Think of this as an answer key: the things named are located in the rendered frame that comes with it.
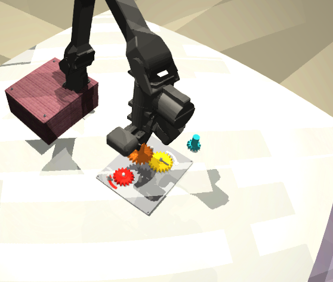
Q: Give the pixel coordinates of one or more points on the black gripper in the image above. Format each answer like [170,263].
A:
[130,138]

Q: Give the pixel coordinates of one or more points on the orange gear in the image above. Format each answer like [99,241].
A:
[143,155]

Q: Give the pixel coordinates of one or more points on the cyan gear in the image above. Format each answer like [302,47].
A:
[194,143]

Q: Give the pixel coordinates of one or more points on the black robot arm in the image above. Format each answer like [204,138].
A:
[147,55]

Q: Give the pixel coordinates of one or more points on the red gear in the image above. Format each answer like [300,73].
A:
[128,178]

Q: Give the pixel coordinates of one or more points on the yellow gear with black stripe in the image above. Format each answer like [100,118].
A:
[158,165]

